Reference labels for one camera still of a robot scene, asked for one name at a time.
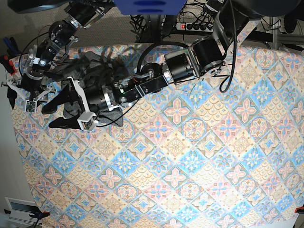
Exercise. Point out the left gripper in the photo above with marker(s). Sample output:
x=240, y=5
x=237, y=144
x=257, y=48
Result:
x=96, y=106

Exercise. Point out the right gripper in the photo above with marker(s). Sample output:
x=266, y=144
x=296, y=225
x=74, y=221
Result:
x=29, y=86

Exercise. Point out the grey t-shirt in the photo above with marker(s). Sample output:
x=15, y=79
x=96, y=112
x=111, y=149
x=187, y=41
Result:
x=89, y=70

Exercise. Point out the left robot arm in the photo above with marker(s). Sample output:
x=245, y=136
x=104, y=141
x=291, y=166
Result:
x=194, y=61

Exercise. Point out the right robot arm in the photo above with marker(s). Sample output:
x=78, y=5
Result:
x=61, y=34

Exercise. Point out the red black clamp left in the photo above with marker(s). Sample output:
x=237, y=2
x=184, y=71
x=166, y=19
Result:
x=12, y=51

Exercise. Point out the red clamp bottom left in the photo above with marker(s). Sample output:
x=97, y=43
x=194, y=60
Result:
x=39, y=215

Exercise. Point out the patterned tablecloth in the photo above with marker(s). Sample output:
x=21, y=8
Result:
x=186, y=157

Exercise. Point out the power strip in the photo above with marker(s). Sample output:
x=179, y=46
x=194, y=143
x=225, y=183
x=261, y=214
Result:
x=198, y=27

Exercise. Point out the red clamp bottom right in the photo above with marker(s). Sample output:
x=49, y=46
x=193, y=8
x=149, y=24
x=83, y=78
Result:
x=299, y=210

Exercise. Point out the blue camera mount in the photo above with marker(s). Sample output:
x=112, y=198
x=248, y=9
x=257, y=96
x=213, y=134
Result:
x=149, y=7

